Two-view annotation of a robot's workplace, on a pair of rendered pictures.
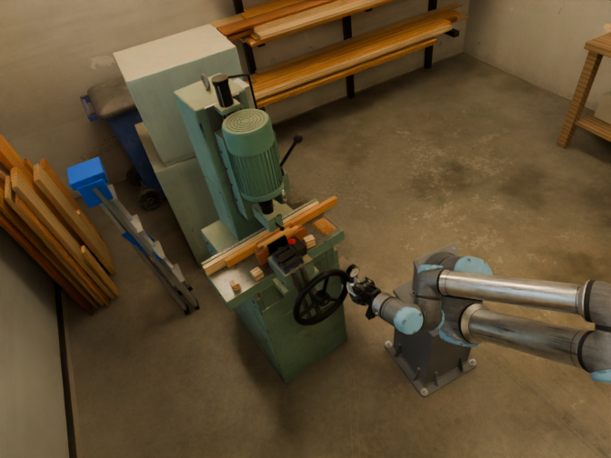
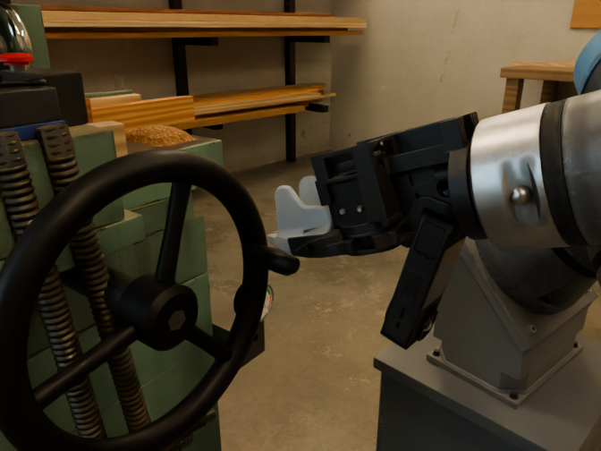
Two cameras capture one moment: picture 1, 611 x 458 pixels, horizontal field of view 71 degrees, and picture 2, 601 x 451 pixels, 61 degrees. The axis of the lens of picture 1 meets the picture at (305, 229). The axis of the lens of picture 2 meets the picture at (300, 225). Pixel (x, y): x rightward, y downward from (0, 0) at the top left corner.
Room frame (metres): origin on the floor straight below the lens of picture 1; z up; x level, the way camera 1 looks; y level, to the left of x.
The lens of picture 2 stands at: (0.64, 0.03, 1.05)
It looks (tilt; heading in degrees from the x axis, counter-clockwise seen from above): 21 degrees down; 335
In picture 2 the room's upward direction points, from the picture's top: straight up
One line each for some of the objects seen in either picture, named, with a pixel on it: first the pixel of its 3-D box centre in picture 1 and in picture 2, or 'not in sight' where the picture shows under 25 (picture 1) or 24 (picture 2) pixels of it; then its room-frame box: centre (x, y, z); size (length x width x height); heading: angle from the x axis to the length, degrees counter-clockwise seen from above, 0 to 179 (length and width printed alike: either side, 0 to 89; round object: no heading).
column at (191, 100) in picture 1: (230, 164); not in sight; (1.61, 0.28, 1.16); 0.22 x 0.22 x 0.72; 28
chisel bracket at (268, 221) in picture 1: (267, 215); not in sight; (1.37, 0.15, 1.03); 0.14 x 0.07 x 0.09; 28
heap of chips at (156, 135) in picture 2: (324, 224); (156, 131); (1.38, -0.08, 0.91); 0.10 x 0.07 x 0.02; 28
